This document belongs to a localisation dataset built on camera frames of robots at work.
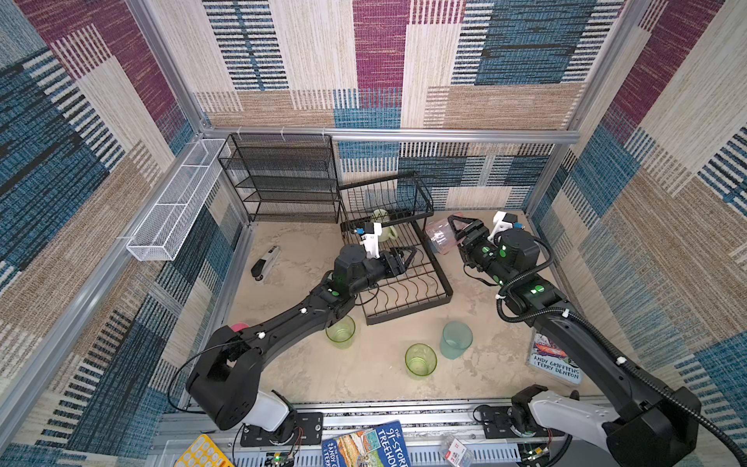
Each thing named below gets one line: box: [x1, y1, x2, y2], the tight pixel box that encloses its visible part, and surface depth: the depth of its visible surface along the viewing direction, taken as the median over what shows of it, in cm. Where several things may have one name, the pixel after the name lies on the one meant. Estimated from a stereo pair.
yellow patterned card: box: [173, 433, 235, 467], surface depth 70 cm
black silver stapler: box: [250, 245, 282, 284], surface depth 104 cm
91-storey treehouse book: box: [320, 420, 412, 467], surface depth 70 cm
